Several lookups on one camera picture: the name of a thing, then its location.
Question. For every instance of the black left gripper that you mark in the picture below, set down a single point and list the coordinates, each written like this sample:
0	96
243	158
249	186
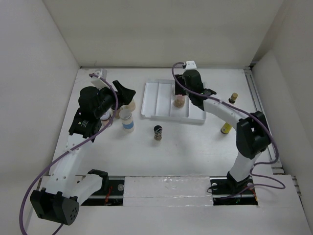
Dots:
125	94

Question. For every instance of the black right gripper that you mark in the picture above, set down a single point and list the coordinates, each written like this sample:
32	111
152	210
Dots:
180	78

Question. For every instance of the pink lid spice jar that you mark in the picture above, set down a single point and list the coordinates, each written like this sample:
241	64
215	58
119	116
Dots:
179	101

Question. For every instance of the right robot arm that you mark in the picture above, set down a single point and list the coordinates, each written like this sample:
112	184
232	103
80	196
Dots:
252	133

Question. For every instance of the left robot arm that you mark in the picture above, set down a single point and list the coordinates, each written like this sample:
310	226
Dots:
59	201

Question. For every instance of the yellow-green lid spice jar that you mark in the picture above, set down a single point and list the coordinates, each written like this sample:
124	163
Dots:
131	106

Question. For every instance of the blue label white bottle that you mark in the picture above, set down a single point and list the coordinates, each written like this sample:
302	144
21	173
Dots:
127	120

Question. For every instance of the black dome lid jar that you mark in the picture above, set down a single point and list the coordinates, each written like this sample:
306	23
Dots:
117	115

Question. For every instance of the white divided organizer tray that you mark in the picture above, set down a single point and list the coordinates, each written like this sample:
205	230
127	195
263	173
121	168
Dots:
158	104

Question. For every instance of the red label spice jar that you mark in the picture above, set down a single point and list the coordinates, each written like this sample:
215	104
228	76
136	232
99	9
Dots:
106	119

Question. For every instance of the small dark pepper bottle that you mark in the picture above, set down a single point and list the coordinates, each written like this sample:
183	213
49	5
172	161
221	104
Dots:
158	132

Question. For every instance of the yellow bottle far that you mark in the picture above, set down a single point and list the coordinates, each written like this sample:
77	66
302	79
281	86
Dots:
233	98

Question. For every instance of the yellow bottle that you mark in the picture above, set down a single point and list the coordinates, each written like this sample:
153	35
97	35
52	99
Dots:
226	128
233	98

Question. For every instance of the yellow bottle near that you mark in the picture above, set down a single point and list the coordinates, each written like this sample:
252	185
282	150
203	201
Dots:
226	128

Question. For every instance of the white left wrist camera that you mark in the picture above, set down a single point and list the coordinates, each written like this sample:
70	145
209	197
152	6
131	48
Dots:
95	78

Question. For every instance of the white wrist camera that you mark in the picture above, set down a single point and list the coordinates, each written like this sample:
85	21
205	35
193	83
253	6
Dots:
95	78
189	65

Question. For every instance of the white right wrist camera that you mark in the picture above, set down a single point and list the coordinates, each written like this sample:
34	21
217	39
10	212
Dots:
189	65

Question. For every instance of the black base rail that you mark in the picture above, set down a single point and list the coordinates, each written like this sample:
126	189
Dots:
170	191

